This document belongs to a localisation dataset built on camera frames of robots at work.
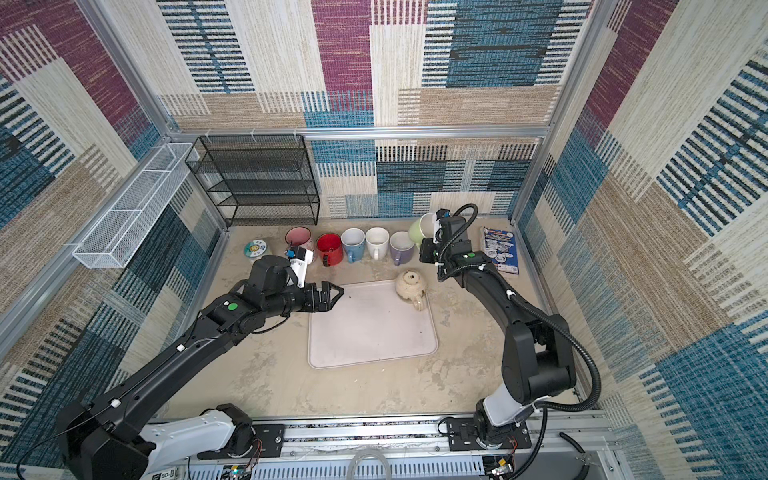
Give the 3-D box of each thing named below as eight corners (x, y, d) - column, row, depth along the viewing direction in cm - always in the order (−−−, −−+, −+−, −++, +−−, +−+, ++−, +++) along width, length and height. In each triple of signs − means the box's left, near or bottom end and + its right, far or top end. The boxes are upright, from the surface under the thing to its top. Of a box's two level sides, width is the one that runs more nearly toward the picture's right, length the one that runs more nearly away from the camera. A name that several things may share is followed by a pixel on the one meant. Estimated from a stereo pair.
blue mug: (342, 270, 107) (339, 253, 99) (345, 245, 114) (342, 227, 107) (364, 270, 107) (362, 253, 99) (365, 245, 114) (364, 227, 106)
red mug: (320, 267, 108) (314, 250, 101) (322, 251, 113) (317, 233, 106) (343, 267, 108) (339, 249, 101) (345, 250, 113) (342, 233, 106)
